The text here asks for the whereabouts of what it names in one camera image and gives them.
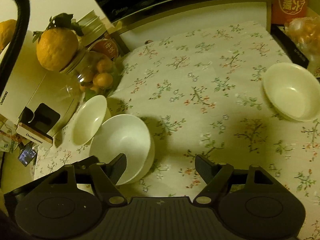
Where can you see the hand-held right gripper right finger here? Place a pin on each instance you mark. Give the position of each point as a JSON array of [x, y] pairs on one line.
[[206, 168]]

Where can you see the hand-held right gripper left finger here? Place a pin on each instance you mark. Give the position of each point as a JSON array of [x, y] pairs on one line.
[[118, 168]]

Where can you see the small white bowl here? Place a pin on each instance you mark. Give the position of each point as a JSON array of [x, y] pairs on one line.
[[88, 122], [122, 137]]

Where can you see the cream bowl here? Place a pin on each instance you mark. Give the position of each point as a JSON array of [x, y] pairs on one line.
[[290, 92]]

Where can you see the smartphone with lit screen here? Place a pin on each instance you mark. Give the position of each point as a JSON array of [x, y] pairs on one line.
[[27, 156]]

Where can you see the floral tablecloth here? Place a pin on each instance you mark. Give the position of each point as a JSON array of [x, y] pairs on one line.
[[200, 92]]

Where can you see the white air fryer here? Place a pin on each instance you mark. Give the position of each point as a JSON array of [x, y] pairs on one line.
[[50, 87]]

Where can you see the glass jar of small oranges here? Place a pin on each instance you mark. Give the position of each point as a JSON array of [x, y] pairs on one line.
[[100, 77]]

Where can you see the large citrus fruit with leaves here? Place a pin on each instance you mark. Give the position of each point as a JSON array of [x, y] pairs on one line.
[[56, 50]]

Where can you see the black cardboard box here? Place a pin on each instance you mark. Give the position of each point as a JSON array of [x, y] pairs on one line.
[[292, 52]]

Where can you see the large citrus fruit without leaves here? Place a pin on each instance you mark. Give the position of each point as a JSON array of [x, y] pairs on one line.
[[7, 33]]

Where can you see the plastic bag of small oranges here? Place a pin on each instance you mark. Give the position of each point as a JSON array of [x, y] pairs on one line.
[[305, 35]]

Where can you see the red cardboard box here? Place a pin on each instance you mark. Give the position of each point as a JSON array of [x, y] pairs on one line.
[[290, 2]]

